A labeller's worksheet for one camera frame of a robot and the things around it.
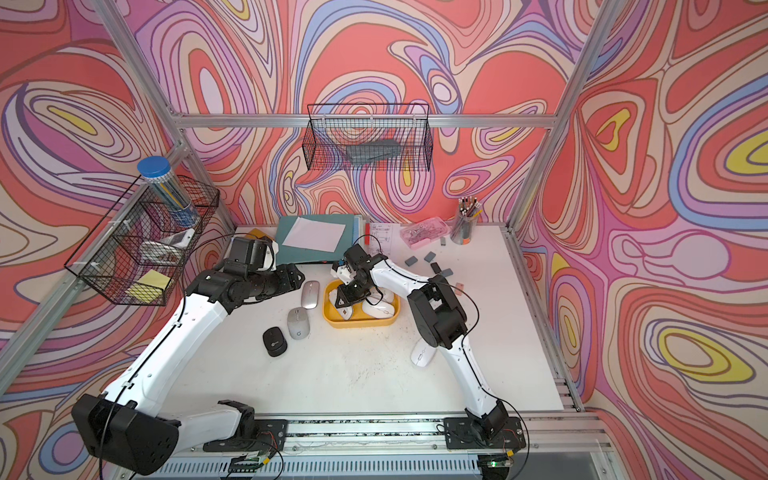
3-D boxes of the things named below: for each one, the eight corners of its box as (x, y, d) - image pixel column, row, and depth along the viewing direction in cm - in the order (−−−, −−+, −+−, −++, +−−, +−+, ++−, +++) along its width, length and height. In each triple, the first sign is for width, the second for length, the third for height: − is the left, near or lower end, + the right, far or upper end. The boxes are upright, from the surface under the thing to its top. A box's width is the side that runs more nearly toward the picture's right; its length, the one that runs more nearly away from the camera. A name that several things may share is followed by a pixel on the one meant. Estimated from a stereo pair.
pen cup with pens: (452, 244, 116) (460, 213, 104) (448, 227, 122) (456, 196, 110) (473, 244, 116) (484, 213, 104) (469, 227, 122) (478, 196, 110)
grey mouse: (291, 342, 91) (288, 338, 89) (289, 314, 97) (286, 309, 95) (311, 337, 92) (309, 332, 90) (308, 310, 98) (306, 305, 96)
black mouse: (271, 360, 87) (268, 357, 85) (261, 335, 92) (258, 332, 90) (290, 349, 89) (288, 346, 87) (279, 326, 94) (277, 322, 92)
